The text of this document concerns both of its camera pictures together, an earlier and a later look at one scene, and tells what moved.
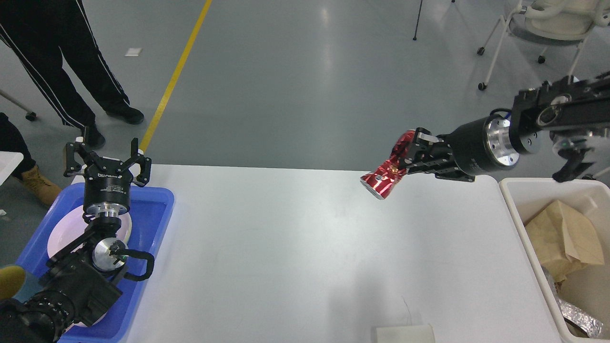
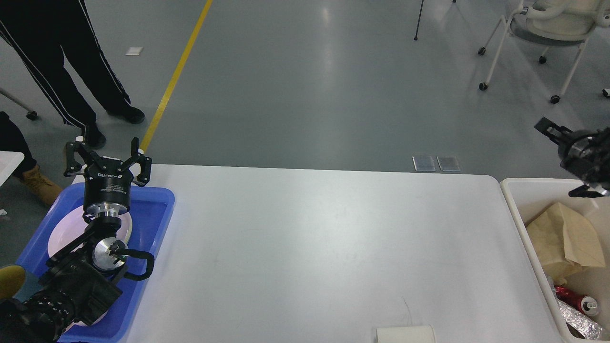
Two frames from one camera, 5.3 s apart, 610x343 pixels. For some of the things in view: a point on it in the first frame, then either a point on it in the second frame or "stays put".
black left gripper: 106,190 stays put
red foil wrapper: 380,184 -> 587,305
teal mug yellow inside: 13,278 stays put
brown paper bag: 564,239 stays put
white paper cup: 415,334 stays put
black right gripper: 479,146 -> 584,153
